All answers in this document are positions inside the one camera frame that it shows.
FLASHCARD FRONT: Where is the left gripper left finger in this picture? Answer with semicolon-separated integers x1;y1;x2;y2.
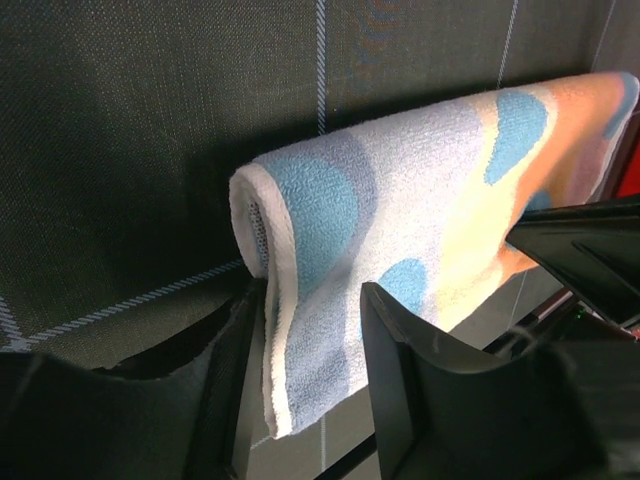
1;280;265;479

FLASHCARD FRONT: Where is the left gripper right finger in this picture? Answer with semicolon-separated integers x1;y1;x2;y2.
361;283;639;479

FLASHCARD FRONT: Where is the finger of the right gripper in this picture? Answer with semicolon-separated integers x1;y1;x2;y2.
506;194;639;329

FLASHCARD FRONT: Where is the blue white cloth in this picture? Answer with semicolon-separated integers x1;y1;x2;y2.
229;72;639;439

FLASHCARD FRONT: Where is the red plastic bin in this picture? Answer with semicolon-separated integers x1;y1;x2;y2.
604;106;639;199

